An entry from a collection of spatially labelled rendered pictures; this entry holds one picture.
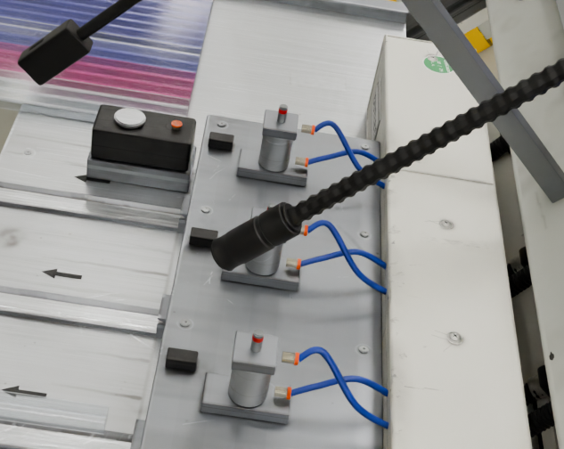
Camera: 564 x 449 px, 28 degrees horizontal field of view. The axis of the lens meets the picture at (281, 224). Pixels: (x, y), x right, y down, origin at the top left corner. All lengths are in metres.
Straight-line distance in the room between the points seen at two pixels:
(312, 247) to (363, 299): 0.06
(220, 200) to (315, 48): 0.34
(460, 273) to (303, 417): 0.15
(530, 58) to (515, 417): 0.36
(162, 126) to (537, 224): 0.29
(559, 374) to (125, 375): 0.27
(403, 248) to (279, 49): 0.38
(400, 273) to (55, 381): 0.23
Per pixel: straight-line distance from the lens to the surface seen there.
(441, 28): 0.69
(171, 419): 0.63
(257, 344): 0.61
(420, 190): 0.79
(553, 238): 0.74
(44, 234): 0.83
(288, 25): 1.11
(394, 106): 0.87
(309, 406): 0.65
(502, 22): 0.98
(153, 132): 0.85
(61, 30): 0.71
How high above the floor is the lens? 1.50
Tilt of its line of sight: 25 degrees down
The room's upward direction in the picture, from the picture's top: 62 degrees clockwise
